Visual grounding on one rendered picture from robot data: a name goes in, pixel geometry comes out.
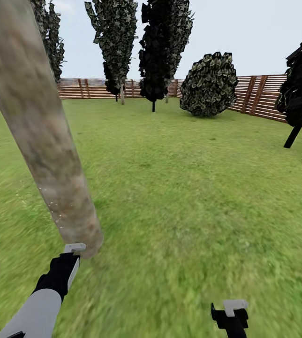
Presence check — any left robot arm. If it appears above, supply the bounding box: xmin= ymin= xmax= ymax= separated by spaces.
xmin=0 ymin=243 xmax=86 ymax=338

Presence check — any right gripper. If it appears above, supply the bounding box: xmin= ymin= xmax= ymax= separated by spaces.
xmin=211 ymin=309 xmax=248 ymax=333

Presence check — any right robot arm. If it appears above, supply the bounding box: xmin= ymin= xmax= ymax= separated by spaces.
xmin=211 ymin=299 xmax=248 ymax=338

